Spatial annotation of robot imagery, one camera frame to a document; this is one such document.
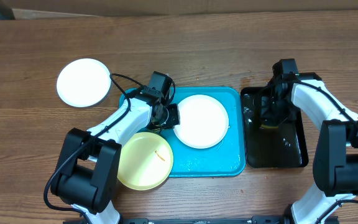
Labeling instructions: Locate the yellow green sponge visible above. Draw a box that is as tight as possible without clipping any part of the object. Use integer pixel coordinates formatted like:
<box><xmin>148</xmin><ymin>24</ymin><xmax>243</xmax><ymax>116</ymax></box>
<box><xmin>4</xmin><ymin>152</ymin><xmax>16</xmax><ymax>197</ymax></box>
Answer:
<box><xmin>260</xmin><ymin>123</ymin><xmax>279</xmax><ymax>129</ymax></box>

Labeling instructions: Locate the white plate with ketchup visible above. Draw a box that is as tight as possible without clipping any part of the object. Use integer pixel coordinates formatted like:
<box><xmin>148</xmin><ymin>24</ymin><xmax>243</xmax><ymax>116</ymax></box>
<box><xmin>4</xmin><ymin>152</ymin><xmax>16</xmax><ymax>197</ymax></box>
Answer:
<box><xmin>173</xmin><ymin>95</ymin><xmax>229</xmax><ymax>149</ymax></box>

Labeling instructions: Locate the cream white plate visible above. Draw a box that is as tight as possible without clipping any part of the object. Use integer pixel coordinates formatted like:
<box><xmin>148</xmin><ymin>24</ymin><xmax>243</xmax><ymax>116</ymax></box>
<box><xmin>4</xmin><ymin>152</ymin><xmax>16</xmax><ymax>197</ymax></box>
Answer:
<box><xmin>56</xmin><ymin>58</ymin><xmax>111</xmax><ymax>108</ymax></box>

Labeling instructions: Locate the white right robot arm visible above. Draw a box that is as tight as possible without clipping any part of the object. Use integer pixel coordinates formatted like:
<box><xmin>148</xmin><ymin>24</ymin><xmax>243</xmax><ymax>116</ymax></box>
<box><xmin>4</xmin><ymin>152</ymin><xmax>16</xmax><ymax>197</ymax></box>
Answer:
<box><xmin>254</xmin><ymin>73</ymin><xmax>358</xmax><ymax>223</ymax></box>

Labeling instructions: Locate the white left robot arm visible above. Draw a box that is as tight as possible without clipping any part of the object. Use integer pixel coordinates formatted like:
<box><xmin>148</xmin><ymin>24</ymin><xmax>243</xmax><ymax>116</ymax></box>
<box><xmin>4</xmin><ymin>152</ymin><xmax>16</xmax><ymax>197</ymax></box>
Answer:
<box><xmin>44</xmin><ymin>90</ymin><xmax>179</xmax><ymax>223</ymax></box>

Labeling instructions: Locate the black tray with water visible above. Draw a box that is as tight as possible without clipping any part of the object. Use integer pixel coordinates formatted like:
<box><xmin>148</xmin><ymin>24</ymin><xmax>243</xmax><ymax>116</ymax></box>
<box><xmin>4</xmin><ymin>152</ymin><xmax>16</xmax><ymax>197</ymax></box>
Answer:
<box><xmin>241</xmin><ymin>87</ymin><xmax>309</xmax><ymax>168</ymax></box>

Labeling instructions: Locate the yellow plate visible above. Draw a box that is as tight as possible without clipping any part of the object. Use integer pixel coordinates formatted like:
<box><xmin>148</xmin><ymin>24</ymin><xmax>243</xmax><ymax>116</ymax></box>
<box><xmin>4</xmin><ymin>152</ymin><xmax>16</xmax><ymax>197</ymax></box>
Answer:
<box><xmin>117</xmin><ymin>132</ymin><xmax>173</xmax><ymax>190</ymax></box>

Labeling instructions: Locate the cardboard panel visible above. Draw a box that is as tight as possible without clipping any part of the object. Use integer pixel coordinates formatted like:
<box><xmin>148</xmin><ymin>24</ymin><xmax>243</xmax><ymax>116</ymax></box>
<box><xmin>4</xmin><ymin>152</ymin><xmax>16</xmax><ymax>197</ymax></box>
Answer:
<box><xmin>4</xmin><ymin>0</ymin><xmax>358</xmax><ymax>16</ymax></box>

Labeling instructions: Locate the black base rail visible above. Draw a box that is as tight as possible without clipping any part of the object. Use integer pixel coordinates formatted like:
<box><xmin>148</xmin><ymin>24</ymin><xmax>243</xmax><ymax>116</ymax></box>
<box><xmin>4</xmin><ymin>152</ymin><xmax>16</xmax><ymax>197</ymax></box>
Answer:
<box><xmin>63</xmin><ymin>215</ymin><xmax>288</xmax><ymax>224</ymax></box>

